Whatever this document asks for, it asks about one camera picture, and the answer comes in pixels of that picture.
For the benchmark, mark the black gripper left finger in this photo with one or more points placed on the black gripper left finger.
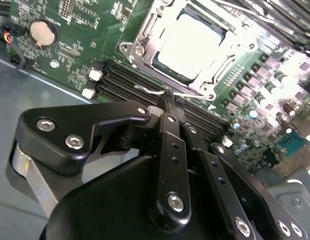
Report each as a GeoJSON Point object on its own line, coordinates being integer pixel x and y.
{"type": "Point", "coordinates": [57, 130]}

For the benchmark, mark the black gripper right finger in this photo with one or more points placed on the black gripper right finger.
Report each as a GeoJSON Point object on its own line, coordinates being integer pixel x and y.
{"type": "Point", "coordinates": [217, 172]}

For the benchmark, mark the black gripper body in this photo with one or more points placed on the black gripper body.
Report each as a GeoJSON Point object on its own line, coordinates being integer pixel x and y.
{"type": "Point", "coordinates": [107, 200]}

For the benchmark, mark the silver CPU plate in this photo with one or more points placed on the silver CPU plate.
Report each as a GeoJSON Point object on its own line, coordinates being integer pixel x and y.
{"type": "Point", "coordinates": [192, 42]}

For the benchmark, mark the metal socket cover frame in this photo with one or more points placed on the metal socket cover frame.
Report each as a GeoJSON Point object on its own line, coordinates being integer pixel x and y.
{"type": "Point", "coordinates": [157, 40]}

